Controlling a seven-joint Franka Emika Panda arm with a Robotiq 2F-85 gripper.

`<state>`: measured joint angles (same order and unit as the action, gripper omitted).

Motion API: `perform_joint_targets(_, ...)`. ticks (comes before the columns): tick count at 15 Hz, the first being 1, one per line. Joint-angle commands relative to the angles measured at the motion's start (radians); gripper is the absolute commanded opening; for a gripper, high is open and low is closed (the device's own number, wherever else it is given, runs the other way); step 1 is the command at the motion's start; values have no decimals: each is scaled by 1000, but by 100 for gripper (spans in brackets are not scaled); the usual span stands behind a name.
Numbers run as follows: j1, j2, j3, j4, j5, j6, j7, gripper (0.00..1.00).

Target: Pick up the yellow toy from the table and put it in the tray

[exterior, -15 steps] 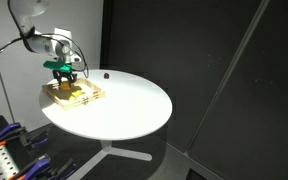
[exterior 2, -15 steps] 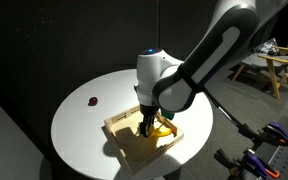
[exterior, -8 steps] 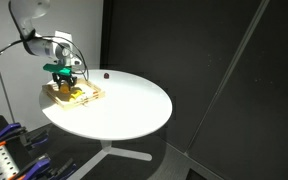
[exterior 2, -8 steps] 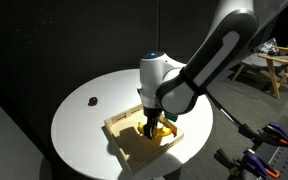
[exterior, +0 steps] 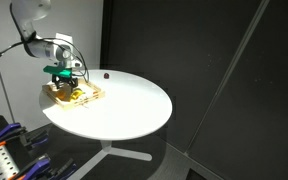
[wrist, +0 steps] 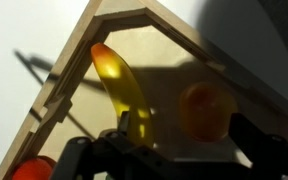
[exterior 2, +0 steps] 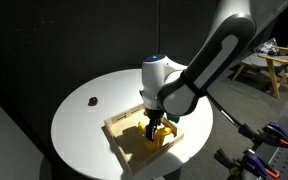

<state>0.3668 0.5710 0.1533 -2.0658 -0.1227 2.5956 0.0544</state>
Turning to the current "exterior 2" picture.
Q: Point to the clear crumpled plastic bag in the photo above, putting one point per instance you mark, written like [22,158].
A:
[266,47]

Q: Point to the black spring clamp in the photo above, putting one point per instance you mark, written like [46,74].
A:
[225,160]

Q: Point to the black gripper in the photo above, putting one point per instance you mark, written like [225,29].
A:
[154,117]

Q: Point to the wooden armchair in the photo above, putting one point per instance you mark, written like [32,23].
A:
[274,63]

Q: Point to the light wooden tray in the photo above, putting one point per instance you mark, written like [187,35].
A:
[130,151]

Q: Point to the purple spring clamp orange tips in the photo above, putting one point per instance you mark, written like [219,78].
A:
[259,165]
[280,133]

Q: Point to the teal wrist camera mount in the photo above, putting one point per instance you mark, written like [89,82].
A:
[173,119]

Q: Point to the white grey Franka robot arm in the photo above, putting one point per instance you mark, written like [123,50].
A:
[217,50]

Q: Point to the yellow toy banana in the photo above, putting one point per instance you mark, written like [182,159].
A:
[166,131]

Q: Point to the dark red toy plum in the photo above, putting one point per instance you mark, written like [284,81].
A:
[93,101]

